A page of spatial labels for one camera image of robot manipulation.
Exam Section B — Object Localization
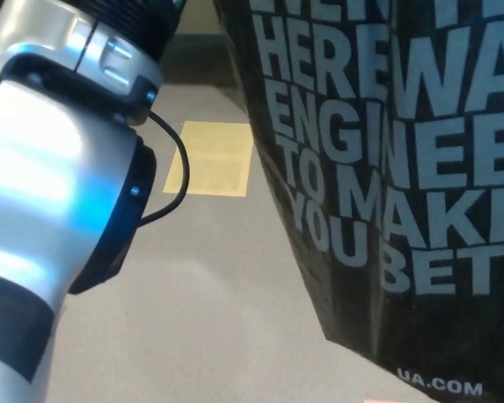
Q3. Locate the black printed plastic bag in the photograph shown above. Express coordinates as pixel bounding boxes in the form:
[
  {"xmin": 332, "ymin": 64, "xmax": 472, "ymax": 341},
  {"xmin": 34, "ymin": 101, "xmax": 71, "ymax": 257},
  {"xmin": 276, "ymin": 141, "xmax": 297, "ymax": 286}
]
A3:
[{"xmin": 212, "ymin": 0, "xmax": 504, "ymax": 403}]

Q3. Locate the yellow paper sheet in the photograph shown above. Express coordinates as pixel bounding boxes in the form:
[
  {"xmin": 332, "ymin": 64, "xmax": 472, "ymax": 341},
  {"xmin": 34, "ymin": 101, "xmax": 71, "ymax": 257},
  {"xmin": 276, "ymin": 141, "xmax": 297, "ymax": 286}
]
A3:
[{"xmin": 162, "ymin": 120, "xmax": 254, "ymax": 198}]

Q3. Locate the black robot elbow cable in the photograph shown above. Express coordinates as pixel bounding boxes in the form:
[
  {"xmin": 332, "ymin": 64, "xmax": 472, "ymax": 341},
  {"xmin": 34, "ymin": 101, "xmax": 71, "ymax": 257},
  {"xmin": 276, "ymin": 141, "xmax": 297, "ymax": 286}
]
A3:
[{"xmin": 139, "ymin": 109, "xmax": 191, "ymax": 227}]

